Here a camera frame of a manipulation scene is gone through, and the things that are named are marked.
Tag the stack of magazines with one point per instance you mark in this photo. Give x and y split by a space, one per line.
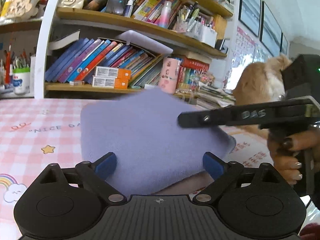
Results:
210 97

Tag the upper orange white box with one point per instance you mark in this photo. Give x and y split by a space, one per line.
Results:
116 73

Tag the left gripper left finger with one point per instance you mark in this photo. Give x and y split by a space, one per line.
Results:
94 175

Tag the row of leaning books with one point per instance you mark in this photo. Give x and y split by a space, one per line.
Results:
78 61

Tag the white green pen can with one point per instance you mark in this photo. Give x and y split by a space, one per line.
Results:
21 80

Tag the orange white box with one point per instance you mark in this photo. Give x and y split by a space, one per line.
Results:
116 73
112 83

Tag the purple and pink sweater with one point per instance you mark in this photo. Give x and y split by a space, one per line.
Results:
154 154

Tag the pink checkered cartoon table mat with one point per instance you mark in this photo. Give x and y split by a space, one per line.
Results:
35 133

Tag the red thick dictionary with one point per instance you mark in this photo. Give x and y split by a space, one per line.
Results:
194 64

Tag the hand with painted nails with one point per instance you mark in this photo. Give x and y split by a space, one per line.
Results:
281 152

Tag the golden furry dog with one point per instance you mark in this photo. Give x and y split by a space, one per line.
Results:
261 82

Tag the white spray bottle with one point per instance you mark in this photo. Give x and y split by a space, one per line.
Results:
128 8

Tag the white foam board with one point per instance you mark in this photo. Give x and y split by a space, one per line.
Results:
140 40

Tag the wooden white bookshelf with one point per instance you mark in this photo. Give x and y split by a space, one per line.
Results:
93 19

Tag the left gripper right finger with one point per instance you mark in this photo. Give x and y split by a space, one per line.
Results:
224 175

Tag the lower orange white box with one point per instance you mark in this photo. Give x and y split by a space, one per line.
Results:
112 83

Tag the pink gradient bottle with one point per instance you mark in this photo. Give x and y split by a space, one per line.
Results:
165 15

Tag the pink cartoon tumbler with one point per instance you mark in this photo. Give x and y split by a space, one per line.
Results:
169 74

